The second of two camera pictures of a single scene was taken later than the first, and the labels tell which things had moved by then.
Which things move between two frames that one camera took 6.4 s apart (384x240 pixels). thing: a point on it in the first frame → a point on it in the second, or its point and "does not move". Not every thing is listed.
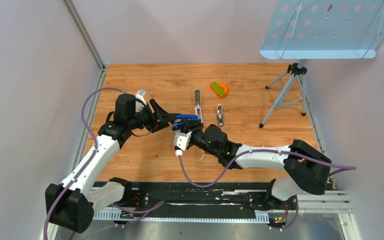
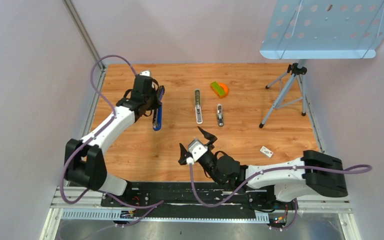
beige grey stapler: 197,105 does not move
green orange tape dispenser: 220,89 does not move
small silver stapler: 220,115 does not move
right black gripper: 192,125 → 210,137
